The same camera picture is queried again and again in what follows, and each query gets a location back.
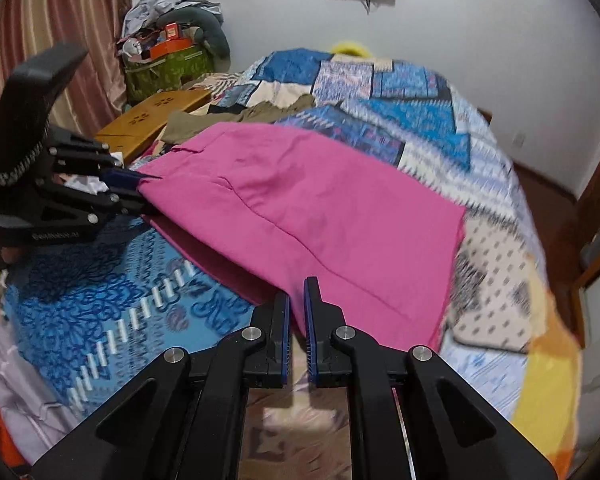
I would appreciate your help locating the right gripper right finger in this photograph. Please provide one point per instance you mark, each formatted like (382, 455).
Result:
(411, 416)

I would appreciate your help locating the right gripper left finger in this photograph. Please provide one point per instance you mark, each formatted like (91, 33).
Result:
(182, 416)

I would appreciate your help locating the pink pants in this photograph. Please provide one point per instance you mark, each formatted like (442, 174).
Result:
(265, 206)

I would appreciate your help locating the white crumpled cloth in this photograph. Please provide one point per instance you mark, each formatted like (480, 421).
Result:
(87, 184)

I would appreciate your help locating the wooden lap table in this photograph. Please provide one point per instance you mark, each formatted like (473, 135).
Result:
(133, 132)

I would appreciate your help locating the orange yellow blanket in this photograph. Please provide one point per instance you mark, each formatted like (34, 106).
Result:
(547, 409)

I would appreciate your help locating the blue patchwork bedsheet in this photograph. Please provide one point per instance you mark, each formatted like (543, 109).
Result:
(266, 301)

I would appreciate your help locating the olive green pants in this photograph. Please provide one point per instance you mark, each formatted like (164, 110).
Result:
(182, 126)

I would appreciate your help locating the striped pink curtain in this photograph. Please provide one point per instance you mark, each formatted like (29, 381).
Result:
(97, 90)

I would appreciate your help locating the orange box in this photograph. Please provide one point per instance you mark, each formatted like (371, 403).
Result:
(170, 40)

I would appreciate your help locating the black folded garment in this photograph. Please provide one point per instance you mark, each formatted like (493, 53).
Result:
(234, 109)

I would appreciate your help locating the grey plush toy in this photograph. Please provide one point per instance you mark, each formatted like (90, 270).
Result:
(209, 29)

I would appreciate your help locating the yellow round object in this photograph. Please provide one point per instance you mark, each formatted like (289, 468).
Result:
(350, 48)

